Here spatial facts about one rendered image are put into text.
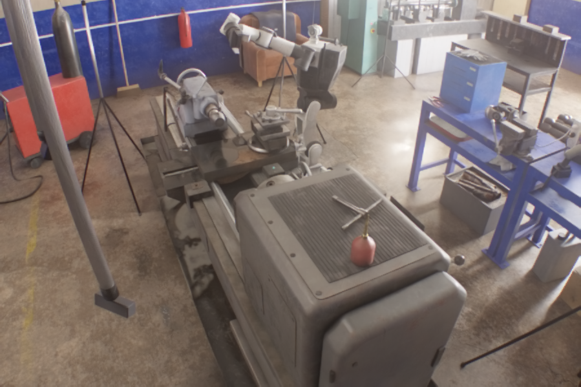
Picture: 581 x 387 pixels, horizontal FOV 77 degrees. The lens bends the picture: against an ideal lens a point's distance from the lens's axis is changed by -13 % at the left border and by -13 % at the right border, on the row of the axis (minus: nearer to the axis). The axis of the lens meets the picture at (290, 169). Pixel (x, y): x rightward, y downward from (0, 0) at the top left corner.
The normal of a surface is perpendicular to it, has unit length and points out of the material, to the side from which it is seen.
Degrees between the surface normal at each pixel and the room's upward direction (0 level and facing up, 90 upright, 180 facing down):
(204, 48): 90
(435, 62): 90
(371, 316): 0
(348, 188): 0
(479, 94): 90
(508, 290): 0
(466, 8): 90
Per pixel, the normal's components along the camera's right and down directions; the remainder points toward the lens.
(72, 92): 0.71, 0.38
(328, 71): -0.36, 0.43
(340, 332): -0.66, -0.40
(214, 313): 0.00, -0.84
